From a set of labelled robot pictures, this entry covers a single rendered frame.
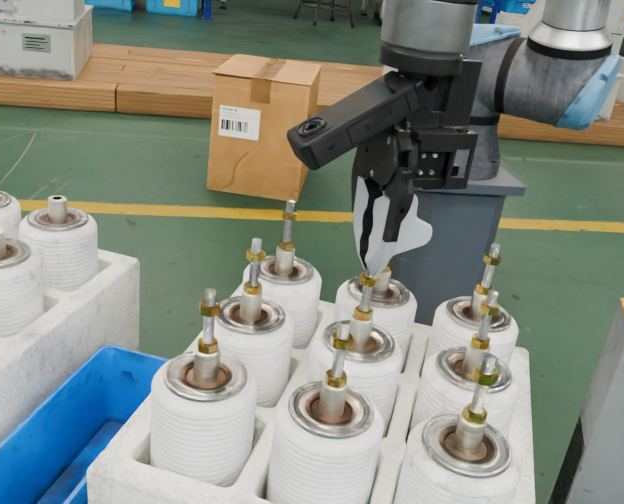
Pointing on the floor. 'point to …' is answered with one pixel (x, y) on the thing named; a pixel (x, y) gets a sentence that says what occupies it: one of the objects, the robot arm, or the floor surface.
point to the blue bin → (67, 431)
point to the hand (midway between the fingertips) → (365, 261)
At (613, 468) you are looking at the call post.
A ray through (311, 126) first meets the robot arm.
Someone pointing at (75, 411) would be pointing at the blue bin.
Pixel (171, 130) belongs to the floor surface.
